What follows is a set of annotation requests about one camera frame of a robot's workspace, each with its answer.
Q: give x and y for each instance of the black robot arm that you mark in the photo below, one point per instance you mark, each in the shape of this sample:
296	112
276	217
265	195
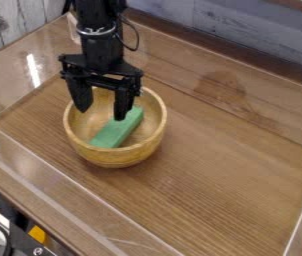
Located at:
102	15

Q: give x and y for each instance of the brown wooden bowl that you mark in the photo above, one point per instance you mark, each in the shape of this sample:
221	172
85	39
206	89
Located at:
141	144

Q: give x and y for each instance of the green rectangular block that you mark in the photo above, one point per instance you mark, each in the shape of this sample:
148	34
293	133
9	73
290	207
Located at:
115	131

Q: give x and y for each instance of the yellow sticker on device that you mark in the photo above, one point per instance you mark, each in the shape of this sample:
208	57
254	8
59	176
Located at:
38	234

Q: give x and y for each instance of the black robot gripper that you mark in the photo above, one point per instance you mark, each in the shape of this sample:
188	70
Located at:
99	66

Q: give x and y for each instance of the clear acrylic enclosure wall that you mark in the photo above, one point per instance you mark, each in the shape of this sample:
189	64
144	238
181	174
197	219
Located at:
73	214

